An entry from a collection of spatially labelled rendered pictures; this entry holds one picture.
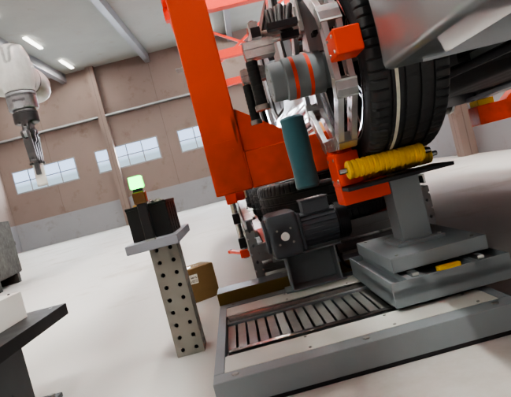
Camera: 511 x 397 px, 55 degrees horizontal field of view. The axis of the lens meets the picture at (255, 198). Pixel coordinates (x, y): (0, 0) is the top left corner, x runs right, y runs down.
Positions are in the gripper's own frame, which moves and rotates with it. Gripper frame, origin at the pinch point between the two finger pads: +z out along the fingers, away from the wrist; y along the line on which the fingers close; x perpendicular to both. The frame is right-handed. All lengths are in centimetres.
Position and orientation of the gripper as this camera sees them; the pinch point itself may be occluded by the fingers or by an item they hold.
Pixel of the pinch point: (40, 175)
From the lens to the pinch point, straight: 167.2
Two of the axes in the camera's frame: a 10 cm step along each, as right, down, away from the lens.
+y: 1.6, -0.1, -9.9
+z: 2.3, 9.7, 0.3
